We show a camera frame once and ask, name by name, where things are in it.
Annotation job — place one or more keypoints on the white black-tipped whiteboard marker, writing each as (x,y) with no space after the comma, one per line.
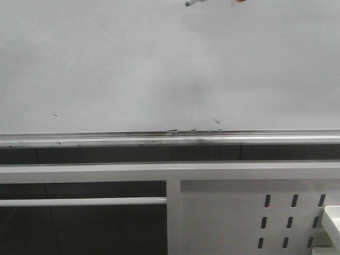
(192,2)

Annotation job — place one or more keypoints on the white plastic tray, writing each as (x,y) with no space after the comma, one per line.
(330,223)

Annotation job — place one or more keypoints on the white metal rack frame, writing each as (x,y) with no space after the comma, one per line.
(174,208)

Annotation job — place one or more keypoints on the white whiteboard with aluminium frame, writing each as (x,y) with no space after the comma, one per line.
(92,73)

